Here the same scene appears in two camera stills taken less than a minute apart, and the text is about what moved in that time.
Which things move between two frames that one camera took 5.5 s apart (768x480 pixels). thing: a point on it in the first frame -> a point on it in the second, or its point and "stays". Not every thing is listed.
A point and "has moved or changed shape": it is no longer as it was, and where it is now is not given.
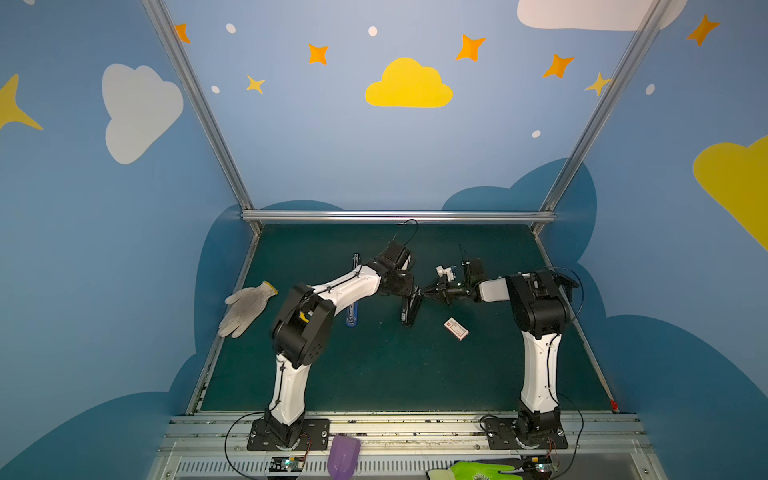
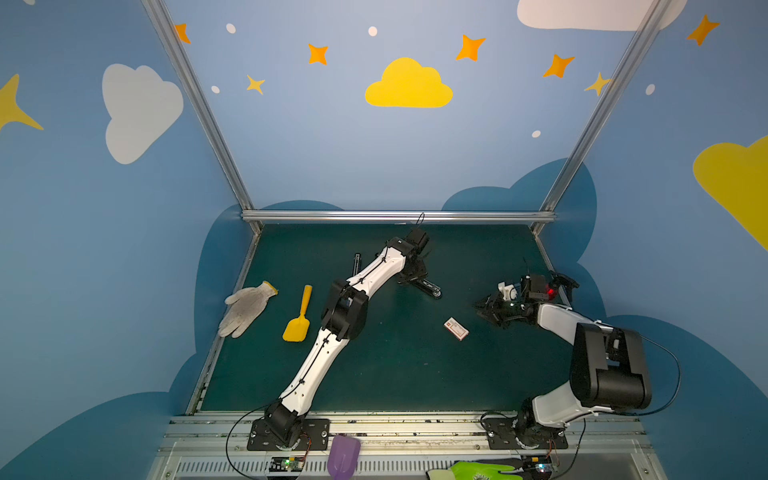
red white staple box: (456, 329) stays
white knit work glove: (246, 304) stays
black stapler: (410, 309) has moved or changed shape
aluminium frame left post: (203, 103) stays
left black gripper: (408, 294) -> (414, 276)
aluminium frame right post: (649, 23) stays
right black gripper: (449, 290) -> (501, 309)
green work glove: (467, 470) stays
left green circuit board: (286, 463) stays
